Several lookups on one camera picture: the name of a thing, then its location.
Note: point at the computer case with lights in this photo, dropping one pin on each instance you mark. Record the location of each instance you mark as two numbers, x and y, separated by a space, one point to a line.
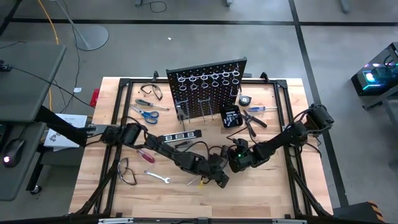
379 81

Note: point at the chrome combination wrench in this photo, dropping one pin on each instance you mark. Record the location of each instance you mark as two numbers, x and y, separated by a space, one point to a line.
157 176
182 116
179 112

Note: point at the red flat object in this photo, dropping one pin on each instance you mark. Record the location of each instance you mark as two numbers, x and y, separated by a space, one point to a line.
94 98

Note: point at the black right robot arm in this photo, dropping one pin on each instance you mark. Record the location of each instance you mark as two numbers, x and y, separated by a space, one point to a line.
280 140

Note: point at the grey desk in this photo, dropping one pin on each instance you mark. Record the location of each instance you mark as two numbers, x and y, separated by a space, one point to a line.
25 87
18 180

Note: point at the grey floor stand base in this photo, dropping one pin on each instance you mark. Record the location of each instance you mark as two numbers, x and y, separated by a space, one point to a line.
93 37

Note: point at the black torpedo spirit level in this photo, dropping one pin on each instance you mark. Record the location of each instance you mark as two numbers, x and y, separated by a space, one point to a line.
174 137

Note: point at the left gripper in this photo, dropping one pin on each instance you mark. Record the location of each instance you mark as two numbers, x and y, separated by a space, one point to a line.
216 174

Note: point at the black box hazard stripes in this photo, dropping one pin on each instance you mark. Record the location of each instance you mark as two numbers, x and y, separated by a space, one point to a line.
351 213

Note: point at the white paper sheet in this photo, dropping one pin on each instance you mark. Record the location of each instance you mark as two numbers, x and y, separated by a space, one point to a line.
59 140

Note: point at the chrome double-prong peg hook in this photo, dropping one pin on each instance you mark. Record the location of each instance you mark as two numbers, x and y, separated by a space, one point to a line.
186 102
205 101

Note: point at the black markers on right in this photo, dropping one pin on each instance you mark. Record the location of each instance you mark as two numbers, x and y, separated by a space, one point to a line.
259 122

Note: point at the black aluminium table frame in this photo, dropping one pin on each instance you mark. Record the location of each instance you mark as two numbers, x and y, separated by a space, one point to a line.
146 81

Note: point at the grey black tape measure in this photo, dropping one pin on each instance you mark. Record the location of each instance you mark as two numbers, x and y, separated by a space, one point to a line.
245 100

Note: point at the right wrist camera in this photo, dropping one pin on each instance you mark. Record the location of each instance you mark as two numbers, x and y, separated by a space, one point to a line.
241 142

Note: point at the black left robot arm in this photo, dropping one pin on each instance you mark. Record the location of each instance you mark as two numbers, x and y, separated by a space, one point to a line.
168 149

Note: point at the clear safety glasses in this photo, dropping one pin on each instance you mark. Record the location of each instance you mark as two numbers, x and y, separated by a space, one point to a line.
157 91
124 169

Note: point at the black computer mouse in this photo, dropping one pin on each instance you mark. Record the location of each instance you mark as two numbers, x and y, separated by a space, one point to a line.
14 151

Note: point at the chrome loop peg hook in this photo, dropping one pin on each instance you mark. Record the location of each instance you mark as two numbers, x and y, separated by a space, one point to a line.
234 91

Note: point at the black perforated pegboard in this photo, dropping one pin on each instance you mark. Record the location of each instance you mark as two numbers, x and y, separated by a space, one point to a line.
217 96

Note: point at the black plastic parts bin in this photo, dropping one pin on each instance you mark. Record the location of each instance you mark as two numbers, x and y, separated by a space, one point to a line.
224 123

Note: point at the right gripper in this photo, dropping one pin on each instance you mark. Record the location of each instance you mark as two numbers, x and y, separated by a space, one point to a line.
239 160

